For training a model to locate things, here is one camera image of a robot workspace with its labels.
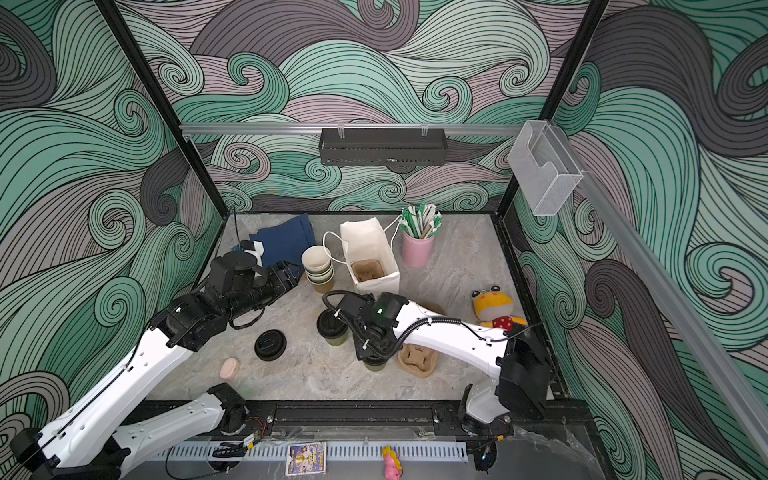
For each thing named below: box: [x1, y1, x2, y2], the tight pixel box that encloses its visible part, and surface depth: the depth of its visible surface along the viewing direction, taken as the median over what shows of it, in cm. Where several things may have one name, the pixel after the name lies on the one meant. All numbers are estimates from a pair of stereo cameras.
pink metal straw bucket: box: [401, 233, 435, 269], surface depth 97 cm
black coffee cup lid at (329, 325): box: [316, 308, 348, 339], surface depth 79 cm
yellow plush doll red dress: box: [471, 285, 528, 331], surface depth 89 cm
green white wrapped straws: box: [399, 202, 442, 239], surface depth 97 cm
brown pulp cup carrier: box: [398, 345, 439, 378], surface depth 77 cm
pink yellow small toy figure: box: [382, 446, 403, 480], surface depth 66 cm
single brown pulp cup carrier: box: [351, 259, 385, 282], surface depth 101 cm
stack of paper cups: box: [301, 245, 335, 294], surface depth 89 cm
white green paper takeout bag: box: [322, 215, 402, 297], surface depth 85 cm
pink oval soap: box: [219, 358, 239, 381], surface depth 81 cm
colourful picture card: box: [285, 442, 327, 476], surface depth 68 cm
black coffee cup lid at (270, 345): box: [254, 329, 287, 361], surface depth 85 cm
